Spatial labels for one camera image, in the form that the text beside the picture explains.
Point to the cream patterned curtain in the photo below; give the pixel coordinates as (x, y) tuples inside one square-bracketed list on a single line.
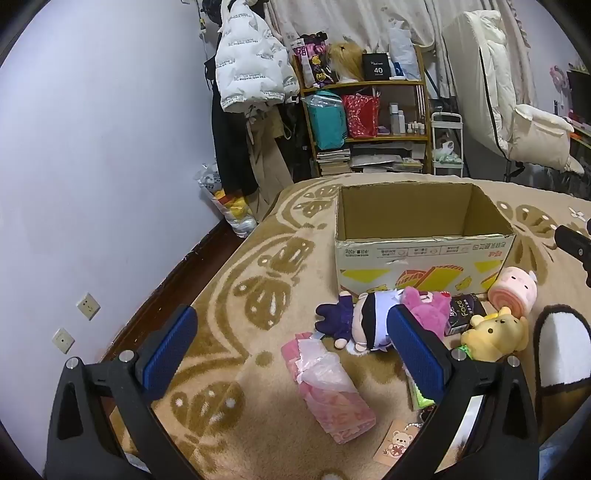
[(360, 18)]

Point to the purple plush doll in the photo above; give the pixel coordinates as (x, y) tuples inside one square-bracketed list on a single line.
[(364, 323)]

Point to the pink roll cake plush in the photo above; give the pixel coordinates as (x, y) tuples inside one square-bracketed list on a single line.
[(515, 293)]

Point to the pink plush bear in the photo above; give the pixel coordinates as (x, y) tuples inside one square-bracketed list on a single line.
[(429, 314)]

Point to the stack of books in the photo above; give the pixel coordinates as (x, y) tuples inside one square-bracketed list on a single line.
[(332, 164)]

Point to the teal bag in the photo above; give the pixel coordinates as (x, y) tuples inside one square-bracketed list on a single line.
[(325, 122)]

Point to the stack of papers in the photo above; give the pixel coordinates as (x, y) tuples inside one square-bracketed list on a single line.
[(383, 161)]

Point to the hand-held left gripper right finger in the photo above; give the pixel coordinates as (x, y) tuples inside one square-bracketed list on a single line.
[(418, 355)]

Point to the clear plastic bag with toys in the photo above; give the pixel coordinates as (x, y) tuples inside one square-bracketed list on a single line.
[(231, 207)]

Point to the black hanging clothes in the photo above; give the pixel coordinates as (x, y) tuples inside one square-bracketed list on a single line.
[(231, 147)]

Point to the white padded chair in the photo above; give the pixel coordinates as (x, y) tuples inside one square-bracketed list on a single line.
[(498, 83)]

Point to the white plastic bag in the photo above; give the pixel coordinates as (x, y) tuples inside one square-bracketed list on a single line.
[(404, 50)]

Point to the white puffer jacket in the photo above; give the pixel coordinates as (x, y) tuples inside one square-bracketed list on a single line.
[(249, 60)]

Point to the yellow plush bear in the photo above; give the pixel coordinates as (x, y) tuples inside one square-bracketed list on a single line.
[(496, 334)]

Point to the cardboard box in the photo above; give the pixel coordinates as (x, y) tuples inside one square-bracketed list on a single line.
[(415, 258)]

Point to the pink tissue pack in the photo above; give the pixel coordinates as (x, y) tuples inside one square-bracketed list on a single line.
[(332, 401)]

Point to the bear print card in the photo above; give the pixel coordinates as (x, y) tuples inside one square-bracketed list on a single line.
[(392, 445)]

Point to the black box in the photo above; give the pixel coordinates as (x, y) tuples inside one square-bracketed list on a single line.
[(375, 67)]

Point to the brown and white slipper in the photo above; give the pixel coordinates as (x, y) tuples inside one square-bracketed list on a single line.
[(568, 350)]

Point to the green tissue packet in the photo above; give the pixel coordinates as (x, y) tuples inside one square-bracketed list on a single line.
[(421, 401)]

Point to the beige hanging coat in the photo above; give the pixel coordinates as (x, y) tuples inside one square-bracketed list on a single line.
[(272, 170)]

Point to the white wall socket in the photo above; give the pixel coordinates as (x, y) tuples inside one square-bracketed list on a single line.
[(63, 340), (87, 306)]

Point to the group of white cosmetic bottles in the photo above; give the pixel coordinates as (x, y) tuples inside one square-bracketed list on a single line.
[(397, 120)]

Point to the pink desk fan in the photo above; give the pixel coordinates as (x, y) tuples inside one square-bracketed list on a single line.
[(559, 81)]

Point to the red patterned bag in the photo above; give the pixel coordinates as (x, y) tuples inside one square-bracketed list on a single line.
[(361, 115)]

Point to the wooden shelf unit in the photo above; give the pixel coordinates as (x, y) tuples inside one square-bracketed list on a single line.
[(364, 84)]

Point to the blonde wig head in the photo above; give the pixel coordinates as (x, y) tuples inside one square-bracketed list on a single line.
[(346, 60)]

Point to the purple and pink package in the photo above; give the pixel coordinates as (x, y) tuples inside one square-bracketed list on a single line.
[(314, 60)]

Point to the white trolley cart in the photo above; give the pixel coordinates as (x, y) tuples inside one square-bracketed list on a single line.
[(447, 138)]

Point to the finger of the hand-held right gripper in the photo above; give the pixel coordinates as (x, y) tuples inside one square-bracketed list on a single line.
[(572, 242)]

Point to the black monitor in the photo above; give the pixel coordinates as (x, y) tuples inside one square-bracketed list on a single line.
[(579, 94)]

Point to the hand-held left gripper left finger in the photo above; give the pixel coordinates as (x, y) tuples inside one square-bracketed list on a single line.
[(168, 355)]

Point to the black tote bag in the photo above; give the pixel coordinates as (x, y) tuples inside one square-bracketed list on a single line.
[(295, 143)]

